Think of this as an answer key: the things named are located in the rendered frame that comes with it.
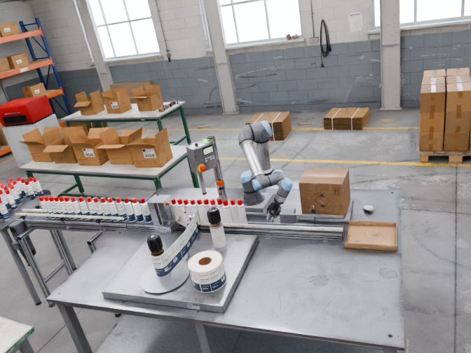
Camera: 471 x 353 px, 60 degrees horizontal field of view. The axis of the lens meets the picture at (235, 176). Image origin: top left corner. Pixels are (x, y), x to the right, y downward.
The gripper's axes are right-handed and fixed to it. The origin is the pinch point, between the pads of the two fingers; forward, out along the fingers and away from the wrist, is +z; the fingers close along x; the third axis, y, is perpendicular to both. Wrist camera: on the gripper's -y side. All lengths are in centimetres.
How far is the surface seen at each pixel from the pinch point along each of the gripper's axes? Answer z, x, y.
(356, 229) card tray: -20, 54, -7
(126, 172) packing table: 110, -159, -108
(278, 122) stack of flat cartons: 103, -52, -386
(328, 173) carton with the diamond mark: -34, 23, -33
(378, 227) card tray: -26, 66, -11
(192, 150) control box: -23, -66, 1
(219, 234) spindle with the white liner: 5.0, -23.7, 31.7
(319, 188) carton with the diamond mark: -28.6, 20.8, -18.1
